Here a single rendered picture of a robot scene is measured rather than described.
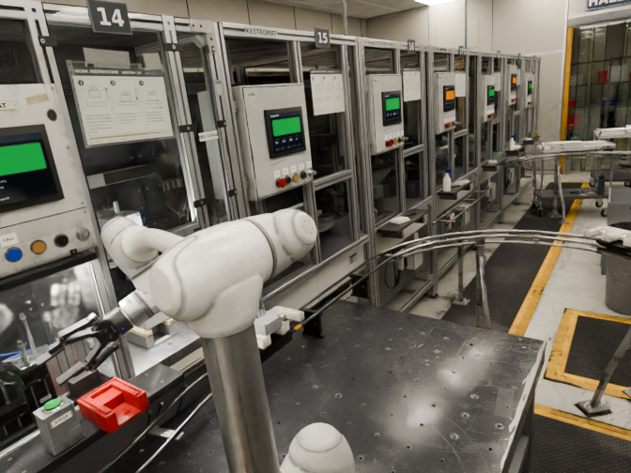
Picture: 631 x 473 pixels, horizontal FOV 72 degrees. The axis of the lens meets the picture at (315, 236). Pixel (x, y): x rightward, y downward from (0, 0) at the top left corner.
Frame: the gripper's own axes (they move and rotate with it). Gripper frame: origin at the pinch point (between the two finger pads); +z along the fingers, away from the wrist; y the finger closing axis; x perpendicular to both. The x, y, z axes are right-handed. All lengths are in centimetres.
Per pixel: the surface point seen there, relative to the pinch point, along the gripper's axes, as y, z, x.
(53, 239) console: 23.3, -18.2, -16.1
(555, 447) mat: -155, -132, 78
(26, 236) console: 28.2, -13.8, -15.5
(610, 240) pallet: -103, -227, 60
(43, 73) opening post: 59, -41, -27
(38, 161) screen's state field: 42, -27, -18
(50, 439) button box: -11.6, 11.4, 7.7
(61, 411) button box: -8.1, 5.6, 5.8
